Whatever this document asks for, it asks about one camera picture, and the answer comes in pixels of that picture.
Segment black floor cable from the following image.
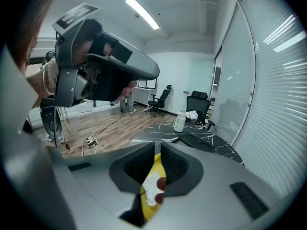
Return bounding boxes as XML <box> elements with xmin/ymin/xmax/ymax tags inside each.
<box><xmin>62</xmin><ymin>113</ymin><xmax>124</xmax><ymax>154</ymax></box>

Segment white plastic bottle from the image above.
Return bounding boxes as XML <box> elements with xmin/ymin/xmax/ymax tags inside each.
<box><xmin>173</xmin><ymin>109</ymin><xmax>188</xmax><ymax>133</ymax></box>

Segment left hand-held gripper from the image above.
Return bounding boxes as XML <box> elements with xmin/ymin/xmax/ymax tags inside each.
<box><xmin>40</xmin><ymin>2</ymin><xmax>161</xmax><ymax>140</ymax></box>

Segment white cloth bag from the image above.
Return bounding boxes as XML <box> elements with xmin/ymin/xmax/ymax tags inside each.
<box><xmin>186</xmin><ymin>110</ymin><xmax>200</xmax><ymax>125</ymax></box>

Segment person's left hand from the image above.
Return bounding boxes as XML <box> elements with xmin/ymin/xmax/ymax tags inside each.
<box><xmin>73</xmin><ymin>20</ymin><xmax>139</xmax><ymax>103</ymax></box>

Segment person's left forearm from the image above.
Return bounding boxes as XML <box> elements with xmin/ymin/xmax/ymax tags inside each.
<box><xmin>25</xmin><ymin>65</ymin><xmax>57</xmax><ymax>110</ymax></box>

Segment white window blinds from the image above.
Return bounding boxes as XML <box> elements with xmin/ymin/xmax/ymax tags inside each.
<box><xmin>223</xmin><ymin>0</ymin><xmax>307</xmax><ymax>197</ymax></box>

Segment white item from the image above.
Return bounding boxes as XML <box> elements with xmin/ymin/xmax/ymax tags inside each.
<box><xmin>142</xmin><ymin>171</ymin><xmax>161</xmax><ymax>207</ymax></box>

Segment white desk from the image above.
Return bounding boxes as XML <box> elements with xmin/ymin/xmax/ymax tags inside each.
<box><xmin>133</xmin><ymin>86</ymin><xmax>156</xmax><ymax>110</ymax></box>

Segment ceiling light panel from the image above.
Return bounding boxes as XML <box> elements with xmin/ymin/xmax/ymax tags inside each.
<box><xmin>124</xmin><ymin>0</ymin><xmax>161</xmax><ymax>30</ymax></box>

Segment white patterned wristband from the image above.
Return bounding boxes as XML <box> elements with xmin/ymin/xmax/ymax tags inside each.
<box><xmin>42</xmin><ymin>58</ymin><xmax>59</xmax><ymax>96</ymax></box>

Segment black office chair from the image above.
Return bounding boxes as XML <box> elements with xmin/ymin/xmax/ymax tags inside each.
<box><xmin>186</xmin><ymin>90</ymin><xmax>216</xmax><ymax>131</ymax></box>
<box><xmin>145</xmin><ymin>84</ymin><xmax>173</xmax><ymax>118</ymax></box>

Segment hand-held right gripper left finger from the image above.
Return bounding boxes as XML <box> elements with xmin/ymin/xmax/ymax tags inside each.
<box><xmin>109</xmin><ymin>142</ymin><xmax>156</xmax><ymax>227</ymax></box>

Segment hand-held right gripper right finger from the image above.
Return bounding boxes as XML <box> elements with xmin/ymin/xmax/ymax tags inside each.
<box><xmin>160</xmin><ymin>144</ymin><xmax>204</xmax><ymax>197</ymax></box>

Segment yellow box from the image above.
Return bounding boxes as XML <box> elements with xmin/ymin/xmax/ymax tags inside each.
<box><xmin>140</xmin><ymin>152</ymin><xmax>165</xmax><ymax>221</ymax></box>

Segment black tray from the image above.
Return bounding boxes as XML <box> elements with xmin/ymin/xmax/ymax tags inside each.
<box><xmin>178</xmin><ymin>131</ymin><xmax>216</xmax><ymax>153</ymax></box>

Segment white floor cable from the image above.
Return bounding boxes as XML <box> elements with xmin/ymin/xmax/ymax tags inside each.
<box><xmin>82</xmin><ymin>133</ymin><xmax>107</xmax><ymax>156</ymax></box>

